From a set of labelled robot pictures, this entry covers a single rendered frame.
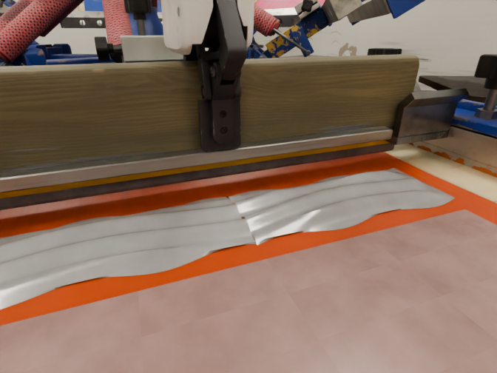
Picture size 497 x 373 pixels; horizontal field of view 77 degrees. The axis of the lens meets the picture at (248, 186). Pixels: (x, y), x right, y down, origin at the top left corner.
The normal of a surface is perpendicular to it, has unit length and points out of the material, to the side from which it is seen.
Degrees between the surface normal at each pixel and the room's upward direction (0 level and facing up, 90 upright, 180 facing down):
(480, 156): 90
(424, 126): 90
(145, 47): 90
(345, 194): 27
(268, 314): 0
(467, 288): 0
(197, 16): 90
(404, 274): 0
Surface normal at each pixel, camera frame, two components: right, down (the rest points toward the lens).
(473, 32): -0.94, 0.16
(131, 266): 0.20, -0.40
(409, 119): 0.35, 0.41
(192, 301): 0.00, -0.90
